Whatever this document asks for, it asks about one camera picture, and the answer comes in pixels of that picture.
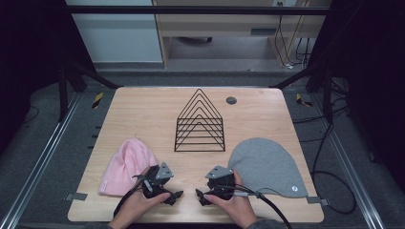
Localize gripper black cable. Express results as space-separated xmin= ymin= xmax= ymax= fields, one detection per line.
xmin=219 ymin=182 xmax=294 ymax=229
xmin=112 ymin=173 xmax=154 ymax=219

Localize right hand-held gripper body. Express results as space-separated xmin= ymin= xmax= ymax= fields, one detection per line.
xmin=204 ymin=164 xmax=237 ymax=201

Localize person's right hand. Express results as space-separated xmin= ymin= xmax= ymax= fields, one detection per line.
xmin=202 ymin=171 xmax=260 ymax=229

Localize black horizontal frame bar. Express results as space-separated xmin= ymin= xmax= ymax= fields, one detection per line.
xmin=65 ymin=5 xmax=332 ymax=16

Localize grey beanie hat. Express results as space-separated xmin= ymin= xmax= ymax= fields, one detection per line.
xmin=226 ymin=136 xmax=309 ymax=199

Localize grey tape piece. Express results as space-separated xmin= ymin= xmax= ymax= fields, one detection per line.
xmin=306 ymin=196 xmax=330 ymax=207
xmin=64 ymin=192 xmax=89 ymax=202

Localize white cabinet panel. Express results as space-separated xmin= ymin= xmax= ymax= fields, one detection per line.
xmin=65 ymin=0 xmax=164 ymax=64

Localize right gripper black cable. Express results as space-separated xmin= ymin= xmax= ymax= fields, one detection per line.
xmin=219 ymin=182 xmax=294 ymax=229

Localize black looped floor cable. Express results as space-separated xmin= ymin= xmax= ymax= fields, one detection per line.
xmin=309 ymin=120 xmax=357 ymax=216

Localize pink beanie hat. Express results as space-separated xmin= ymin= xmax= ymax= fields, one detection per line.
xmin=97 ymin=136 xmax=160 ymax=198

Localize black wire triangle rack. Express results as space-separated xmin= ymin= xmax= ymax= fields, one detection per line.
xmin=173 ymin=88 xmax=226 ymax=153

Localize yellow black hazard tape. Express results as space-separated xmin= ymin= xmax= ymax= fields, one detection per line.
xmin=91 ymin=92 xmax=105 ymax=110
xmin=295 ymin=93 xmax=314 ymax=109

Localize yellow hanging cable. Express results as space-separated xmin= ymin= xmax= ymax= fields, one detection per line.
xmin=275 ymin=0 xmax=311 ymax=68

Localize thin black floor cable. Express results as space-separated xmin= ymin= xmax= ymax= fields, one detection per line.
xmin=21 ymin=104 xmax=41 ymax=126

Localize black metal frame strut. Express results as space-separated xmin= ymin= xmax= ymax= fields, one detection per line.
xmin=267 ymin=61 xmax=336 ymax=126
xmin=57 ymin=59 xmax=124 ymax=124

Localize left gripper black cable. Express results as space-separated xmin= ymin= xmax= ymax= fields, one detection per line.
xmin=112 ymin=173 xmax=154 ymax=219

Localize black hanging cables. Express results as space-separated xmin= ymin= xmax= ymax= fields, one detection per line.
xmin=295 ymin=37 xmax=312 ymax=69

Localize person's left hand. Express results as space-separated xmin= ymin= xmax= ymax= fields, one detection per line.
xmin=109 ymin=189 xmax=172 ymax=229

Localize aluminium floor rail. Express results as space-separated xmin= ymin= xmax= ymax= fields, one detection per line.
xmin=0 ymin=91 xmax=82 ymax=229
xmin=309 ymin=91 xmax=387 ymax=229

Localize black curtain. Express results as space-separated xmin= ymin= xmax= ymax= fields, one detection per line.
xmin=0 ymin=0 xmax=96 ymax=154
xmin=309 ymin=0 xmax=405 ymax=192

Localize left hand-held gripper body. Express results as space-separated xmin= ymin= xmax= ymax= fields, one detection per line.
xmin=140 ymin=161 xmax=175 ymax=200

